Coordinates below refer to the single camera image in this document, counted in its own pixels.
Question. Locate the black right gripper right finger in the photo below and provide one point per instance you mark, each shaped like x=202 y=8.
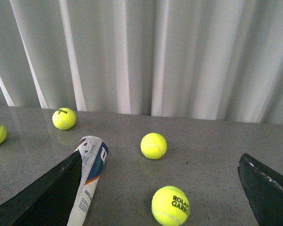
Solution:
x=263 y=187

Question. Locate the Roland Garros tennis ball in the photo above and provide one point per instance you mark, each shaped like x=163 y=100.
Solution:
x=170 y=206

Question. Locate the white pleated curtain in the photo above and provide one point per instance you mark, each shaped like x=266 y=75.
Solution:
x=201 y=59

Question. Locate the plain yellow tennis ball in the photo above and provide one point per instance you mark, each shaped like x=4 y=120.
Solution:
x=153 y=146

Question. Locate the clear Wilson tennis ball can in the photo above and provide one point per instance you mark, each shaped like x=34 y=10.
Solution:
x=93 y=152

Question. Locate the Wilson tennis ball far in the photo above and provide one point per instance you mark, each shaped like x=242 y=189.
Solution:
x=64 y=118

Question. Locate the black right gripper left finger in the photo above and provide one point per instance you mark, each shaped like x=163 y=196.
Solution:
x=48 y=201

